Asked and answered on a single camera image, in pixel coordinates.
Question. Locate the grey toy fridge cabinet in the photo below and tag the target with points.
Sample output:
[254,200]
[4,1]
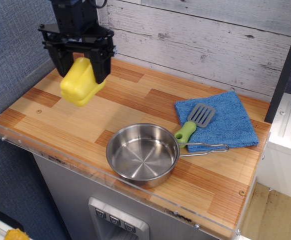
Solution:
[71,190]

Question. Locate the grey spatula with green handle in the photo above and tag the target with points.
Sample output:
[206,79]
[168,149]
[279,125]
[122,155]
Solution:
[200,116]

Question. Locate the silver dispenser button panel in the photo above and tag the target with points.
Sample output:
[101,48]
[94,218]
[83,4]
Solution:
[111,223]

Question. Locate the blue folded cloth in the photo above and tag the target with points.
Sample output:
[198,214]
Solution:
[230,124]

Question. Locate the yellow toy capsicum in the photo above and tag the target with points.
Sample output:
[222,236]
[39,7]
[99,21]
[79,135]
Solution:
[79,85]

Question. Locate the clear acrylic table guard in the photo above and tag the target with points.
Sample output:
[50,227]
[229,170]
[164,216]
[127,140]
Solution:
[203,192]

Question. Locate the silver steel pan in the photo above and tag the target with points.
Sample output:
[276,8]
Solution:
[143,154]

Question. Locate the dark grey right post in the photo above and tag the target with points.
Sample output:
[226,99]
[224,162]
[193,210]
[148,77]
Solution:
[279,89]

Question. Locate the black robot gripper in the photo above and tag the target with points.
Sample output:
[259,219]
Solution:
[77,30]

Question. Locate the white toy sink unit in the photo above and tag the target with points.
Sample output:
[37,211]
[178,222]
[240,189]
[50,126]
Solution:
[274,168]

